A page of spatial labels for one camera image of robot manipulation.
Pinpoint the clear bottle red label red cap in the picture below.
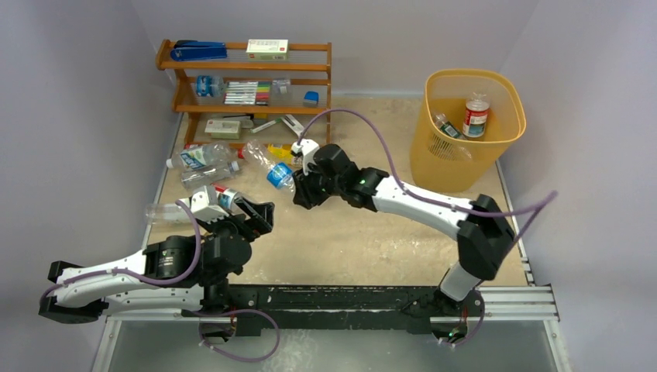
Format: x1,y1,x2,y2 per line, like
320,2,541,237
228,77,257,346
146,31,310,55
214,184,243,213

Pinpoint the yellow plastic bottle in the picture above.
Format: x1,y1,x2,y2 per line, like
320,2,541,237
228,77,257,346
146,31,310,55
267,143,302,167

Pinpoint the clear bottle green Cestbon label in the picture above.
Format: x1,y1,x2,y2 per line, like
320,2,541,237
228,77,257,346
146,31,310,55
433,113,464,140

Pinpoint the clear bottle red white label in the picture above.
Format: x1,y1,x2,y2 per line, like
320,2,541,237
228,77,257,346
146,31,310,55
463,92,490,138

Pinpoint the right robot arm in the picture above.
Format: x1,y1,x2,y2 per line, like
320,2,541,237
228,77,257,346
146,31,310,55
291,139,516,315

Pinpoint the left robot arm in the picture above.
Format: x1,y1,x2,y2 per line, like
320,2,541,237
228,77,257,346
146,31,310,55
38,197,275,324

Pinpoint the yellow mesh waste bin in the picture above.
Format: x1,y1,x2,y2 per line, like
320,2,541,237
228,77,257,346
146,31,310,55
410,68,526,192

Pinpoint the clear crumpled bottle white cap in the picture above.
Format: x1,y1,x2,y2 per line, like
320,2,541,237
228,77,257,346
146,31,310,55
181,161,241,190

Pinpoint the white stapler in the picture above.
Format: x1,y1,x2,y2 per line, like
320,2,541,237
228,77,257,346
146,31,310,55
281,114,304,137

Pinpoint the clear bottle blue white label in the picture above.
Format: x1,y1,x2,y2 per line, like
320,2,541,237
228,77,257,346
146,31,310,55
165,141,243,171

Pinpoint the white marker pen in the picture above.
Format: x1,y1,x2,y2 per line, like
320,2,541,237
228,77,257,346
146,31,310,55
250,118,281,134

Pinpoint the blue white eraser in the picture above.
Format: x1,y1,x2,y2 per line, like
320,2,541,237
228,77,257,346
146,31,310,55
302,91,320,108

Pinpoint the wooden shelf rack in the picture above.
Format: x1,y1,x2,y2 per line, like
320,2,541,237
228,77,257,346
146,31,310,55
156,40,332,145

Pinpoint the small clear container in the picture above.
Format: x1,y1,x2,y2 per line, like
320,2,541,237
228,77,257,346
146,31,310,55
271,78,292,95

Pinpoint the set of colored markers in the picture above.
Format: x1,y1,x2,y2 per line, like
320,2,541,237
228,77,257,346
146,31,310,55
224,81,271,106

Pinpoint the blue stapler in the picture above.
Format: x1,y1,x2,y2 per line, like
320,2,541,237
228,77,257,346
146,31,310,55
170,40,228,62

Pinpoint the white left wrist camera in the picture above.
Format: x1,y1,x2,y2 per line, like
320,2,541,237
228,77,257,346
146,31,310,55
190,185,229,222

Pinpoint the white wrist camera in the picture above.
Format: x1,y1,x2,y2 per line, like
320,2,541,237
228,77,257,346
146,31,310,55
291,139,320,175
190,185,229,222

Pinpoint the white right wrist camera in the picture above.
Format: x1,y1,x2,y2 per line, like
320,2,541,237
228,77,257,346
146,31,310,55
291,139,320,175

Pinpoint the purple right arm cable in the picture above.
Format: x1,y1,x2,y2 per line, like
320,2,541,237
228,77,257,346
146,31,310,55
296,108,559,247

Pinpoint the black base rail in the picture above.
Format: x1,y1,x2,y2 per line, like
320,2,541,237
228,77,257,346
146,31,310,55
199,283,486,337

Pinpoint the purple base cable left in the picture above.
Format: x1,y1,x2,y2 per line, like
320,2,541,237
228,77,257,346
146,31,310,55
198,307,281,363

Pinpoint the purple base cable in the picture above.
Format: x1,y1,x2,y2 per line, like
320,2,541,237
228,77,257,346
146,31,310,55
437,290,486,350
198,307,281,363

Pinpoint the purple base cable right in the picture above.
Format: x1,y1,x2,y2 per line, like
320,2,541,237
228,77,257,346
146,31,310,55
437,290,486,350

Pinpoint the aluminium table frame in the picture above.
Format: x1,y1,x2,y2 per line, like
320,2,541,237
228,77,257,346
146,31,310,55
91,284,573,372

